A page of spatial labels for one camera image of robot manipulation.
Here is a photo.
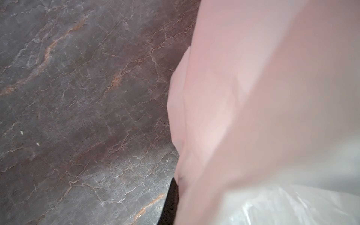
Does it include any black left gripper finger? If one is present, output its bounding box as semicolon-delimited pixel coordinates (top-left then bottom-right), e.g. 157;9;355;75
157;178;179;225

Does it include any white plastic bag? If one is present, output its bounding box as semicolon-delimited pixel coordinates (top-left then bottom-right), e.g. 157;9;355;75
167;1;360;225

